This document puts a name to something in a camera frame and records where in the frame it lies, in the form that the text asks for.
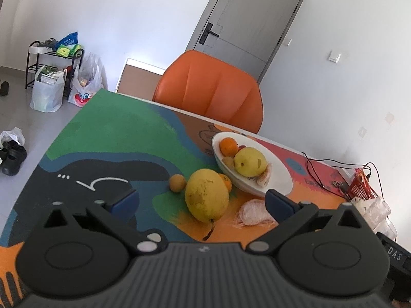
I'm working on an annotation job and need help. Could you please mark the black shoe rack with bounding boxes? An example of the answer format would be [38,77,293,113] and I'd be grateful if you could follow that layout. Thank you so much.
[24,40,84,99]

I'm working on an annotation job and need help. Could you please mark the blue bag on rack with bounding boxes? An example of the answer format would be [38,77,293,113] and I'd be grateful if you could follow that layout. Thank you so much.
[58,31,78,47]

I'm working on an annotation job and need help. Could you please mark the orange chair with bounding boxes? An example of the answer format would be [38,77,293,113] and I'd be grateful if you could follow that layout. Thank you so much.
[153,50,263,133]

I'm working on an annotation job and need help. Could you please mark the white plastic bag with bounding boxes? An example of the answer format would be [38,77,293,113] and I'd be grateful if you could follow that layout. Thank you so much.
[30,65,67,113]

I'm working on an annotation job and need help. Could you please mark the small orange tangerine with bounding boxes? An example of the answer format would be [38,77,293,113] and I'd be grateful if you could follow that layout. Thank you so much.
[219,173,232,193]

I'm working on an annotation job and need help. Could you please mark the clear plastic cup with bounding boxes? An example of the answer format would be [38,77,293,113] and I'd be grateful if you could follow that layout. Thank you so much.
[363,197,398,240]

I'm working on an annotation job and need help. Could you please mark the key bunch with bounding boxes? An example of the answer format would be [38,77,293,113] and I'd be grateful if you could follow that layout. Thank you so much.
[332,181,344,190]

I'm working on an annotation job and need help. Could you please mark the large yellow mango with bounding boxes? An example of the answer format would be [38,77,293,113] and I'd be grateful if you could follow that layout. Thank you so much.
[185,169,229,223]

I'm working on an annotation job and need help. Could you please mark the black cable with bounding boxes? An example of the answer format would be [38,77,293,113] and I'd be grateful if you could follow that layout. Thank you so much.
[301,151,383,200]

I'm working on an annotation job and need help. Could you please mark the cardboard box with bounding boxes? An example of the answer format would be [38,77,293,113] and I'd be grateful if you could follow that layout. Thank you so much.
[116,59,165,101]

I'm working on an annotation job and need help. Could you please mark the peeled pomelo segment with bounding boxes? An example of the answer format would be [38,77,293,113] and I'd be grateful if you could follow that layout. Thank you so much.
[234,199,278,227]
[253,163,272,188]

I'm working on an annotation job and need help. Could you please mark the white tissue box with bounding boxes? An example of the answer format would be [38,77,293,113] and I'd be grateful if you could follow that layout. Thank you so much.
[350,197,375,216]

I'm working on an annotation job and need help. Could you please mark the red basket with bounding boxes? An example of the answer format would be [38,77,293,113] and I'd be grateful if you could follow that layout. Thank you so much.
[347,168,378,200]

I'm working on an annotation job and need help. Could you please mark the white oval bowl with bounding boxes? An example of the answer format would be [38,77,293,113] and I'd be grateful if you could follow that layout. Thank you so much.
[211,131,293,197]

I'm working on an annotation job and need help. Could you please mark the yellow pear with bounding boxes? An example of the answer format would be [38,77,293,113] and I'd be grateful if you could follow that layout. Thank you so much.
[234,147,267,177]

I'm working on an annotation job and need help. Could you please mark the black door handle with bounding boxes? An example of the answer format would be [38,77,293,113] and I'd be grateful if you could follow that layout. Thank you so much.
[199,22,219,45]

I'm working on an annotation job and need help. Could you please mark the grey door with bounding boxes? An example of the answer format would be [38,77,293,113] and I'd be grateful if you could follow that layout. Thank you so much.
[187,0,303,82]

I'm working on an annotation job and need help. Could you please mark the white wall switch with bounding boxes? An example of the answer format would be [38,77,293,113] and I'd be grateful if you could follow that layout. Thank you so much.
[328,50,341,63]

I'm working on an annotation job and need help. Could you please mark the printed plastic bag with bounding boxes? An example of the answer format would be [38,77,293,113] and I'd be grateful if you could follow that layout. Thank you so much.
[68,53,107,107]

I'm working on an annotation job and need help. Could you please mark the green box on rack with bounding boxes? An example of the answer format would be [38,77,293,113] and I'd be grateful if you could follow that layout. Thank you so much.
[56,45,72,58]

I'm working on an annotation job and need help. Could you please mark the orange in bowl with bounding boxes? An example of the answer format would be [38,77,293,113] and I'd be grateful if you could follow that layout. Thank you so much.
[219,137,239,158]

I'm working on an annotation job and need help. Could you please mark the small brown round fruit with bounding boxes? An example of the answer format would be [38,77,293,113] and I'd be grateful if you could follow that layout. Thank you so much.
[169,174,187,193]

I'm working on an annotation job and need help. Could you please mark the black shoes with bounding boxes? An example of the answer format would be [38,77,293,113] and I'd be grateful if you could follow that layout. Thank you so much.
[1,140,27,176]

